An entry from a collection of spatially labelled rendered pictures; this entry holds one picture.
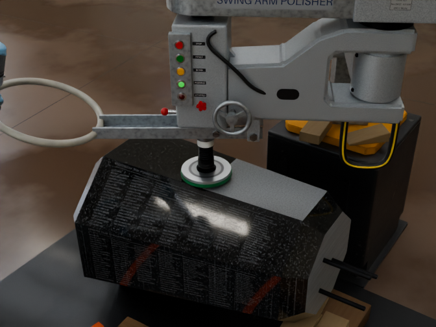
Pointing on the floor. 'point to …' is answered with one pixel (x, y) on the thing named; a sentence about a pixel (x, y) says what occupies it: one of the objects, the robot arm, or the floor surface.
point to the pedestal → (353, 188)
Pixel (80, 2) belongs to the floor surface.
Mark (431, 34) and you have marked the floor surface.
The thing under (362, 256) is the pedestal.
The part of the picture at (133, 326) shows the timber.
